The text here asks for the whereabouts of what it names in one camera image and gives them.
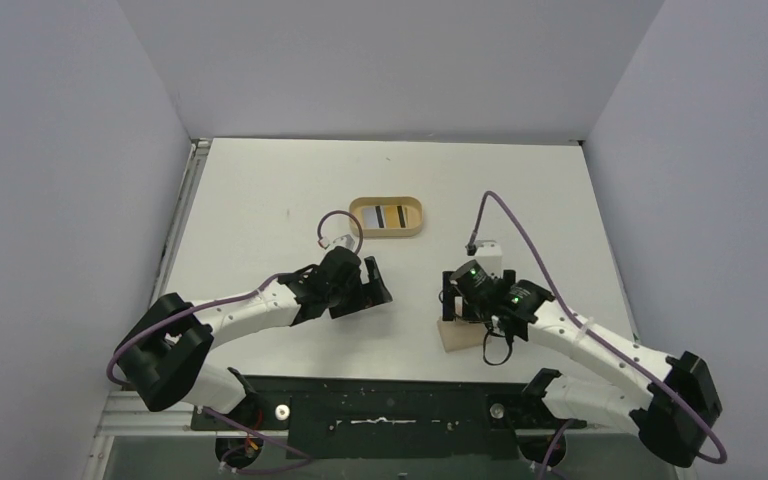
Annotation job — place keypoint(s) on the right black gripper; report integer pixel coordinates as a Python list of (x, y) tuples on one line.
[(454, 299)]

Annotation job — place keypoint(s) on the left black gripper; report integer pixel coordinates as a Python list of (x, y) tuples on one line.
[(360, 291)]

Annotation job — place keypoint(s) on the beige leather card holder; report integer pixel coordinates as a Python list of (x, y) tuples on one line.
[(457, 335)]

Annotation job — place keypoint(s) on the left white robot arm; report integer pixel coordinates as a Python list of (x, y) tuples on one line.
[(164, 355)]

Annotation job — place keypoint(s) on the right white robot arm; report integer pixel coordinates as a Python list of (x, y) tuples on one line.
[(670, 403)]

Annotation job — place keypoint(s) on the white striped card in tray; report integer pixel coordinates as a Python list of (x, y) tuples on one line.
[(373, 217)]

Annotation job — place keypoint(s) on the yellow striped card in tray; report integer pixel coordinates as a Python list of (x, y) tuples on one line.
[(396, 216)]

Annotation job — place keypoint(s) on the oval wooden tray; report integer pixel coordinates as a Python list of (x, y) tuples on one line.
[(415, 214)]

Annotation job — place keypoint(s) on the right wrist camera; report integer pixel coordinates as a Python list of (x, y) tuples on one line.
[(488, 254)]

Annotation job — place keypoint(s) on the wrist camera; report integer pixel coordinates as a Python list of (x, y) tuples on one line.
[(346, 241), (488, 254)]

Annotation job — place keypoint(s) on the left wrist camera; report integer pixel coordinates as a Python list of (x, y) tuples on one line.
[(346, 241)]

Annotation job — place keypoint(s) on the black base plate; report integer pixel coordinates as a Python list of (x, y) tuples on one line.
[(381, 419)]

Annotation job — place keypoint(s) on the left side aluminium rail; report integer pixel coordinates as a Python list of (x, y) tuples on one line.
[(187, 192)]

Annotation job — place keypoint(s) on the aluminium frame rail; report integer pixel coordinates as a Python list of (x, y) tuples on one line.
[(132, 442)]

